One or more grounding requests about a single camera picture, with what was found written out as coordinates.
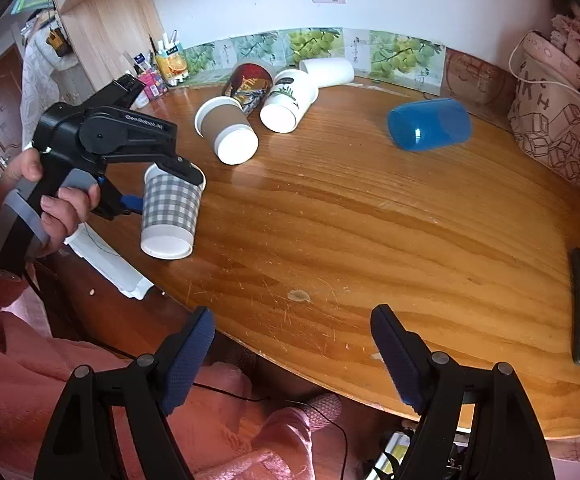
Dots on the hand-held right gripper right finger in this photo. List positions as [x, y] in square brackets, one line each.
[395, 357]

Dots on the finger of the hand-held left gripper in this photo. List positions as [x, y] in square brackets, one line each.
[128, 202]
[182, 170]

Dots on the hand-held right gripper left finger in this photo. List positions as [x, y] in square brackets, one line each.
[188, 362]

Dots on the grey checkered paper cup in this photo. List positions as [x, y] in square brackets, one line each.
[169, 210]

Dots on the brown sleeve paper cup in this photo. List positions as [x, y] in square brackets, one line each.
[222, 122]

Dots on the red printed paper cup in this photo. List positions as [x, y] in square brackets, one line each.
[245, 85]

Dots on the white leaf print paper cup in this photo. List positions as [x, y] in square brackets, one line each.
[287, 100]

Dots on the plain white paper cup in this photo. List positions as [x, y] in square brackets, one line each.
[331, 72]

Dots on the blue plastic cup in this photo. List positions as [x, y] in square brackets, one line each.
[430, 125]

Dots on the person's left hand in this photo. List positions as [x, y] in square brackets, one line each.
[64, 215]

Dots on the pink small box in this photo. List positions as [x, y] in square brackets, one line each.
[152, 82]

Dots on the white paper sheet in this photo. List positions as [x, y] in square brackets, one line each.
[112, 270]

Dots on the pink knitted slipper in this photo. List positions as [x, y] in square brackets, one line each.
[324, 410]

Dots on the orange pen holder box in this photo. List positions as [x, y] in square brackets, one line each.
[172, 65]

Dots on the person's pink robe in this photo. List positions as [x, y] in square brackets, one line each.
[14, 385]

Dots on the beige printed tote bag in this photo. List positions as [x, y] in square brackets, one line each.
[555, 125]

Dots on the metal frame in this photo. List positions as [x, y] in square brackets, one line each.
[392, 452]

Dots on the wooden wall cabinet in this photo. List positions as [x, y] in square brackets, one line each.
[114, 25]

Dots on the grape print wall border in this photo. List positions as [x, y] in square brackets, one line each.
[315, 42]

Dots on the brown wall sticker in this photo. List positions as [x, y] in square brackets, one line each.
[475, 77]

